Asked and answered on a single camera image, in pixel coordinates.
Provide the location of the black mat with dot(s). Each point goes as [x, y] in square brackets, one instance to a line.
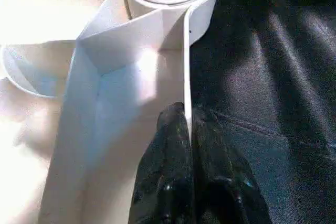
[273, 77]

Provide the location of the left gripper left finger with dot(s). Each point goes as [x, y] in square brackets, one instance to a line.
[165, 177]

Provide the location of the white plastic table top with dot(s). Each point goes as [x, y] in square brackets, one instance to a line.
[68, 108]

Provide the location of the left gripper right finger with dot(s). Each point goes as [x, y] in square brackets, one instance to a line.
[226, 177]

